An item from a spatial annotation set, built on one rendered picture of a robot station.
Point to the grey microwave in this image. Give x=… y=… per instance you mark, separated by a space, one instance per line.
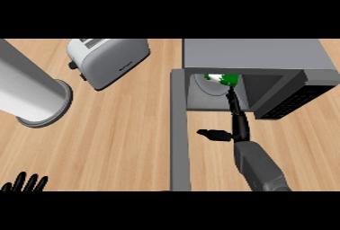
x=265 y=75

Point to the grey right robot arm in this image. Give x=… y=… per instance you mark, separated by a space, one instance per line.
x=261 y=167

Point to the green and white milk carton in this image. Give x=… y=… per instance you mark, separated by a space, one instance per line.
x=225 y=78

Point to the white toaster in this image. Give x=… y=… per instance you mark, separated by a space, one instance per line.
x=111 y=61

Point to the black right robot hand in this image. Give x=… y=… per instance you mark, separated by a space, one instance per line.
x=240 y=125

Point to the grey microwave door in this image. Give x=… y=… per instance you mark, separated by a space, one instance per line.
x=181 y=128

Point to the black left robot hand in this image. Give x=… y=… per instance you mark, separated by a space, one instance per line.
x=27 y=183

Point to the grey paper towel holder base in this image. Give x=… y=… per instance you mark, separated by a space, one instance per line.
x=54 y=110

